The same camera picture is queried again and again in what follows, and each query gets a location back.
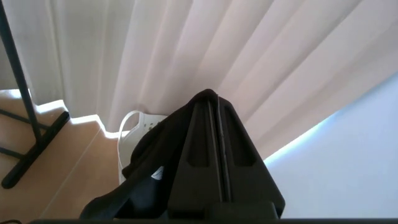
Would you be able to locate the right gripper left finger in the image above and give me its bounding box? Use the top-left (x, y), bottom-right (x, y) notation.
top-left (167, 99), bottom-right (223, 218)

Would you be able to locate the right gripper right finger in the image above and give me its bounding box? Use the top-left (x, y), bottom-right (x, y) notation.
top-left (217, 96), bottom-right (286, 218)

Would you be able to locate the black garment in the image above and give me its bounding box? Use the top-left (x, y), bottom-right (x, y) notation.
top-left (79, 88), bottom-right (220, 220)

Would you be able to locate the white laundry basket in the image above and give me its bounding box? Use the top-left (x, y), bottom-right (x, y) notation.
top-left (117, 110), bottom-right (169, 186)

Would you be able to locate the black clothes rack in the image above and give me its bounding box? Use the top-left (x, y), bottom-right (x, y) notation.
top-left (0, 0), bottom-right (71, 190)

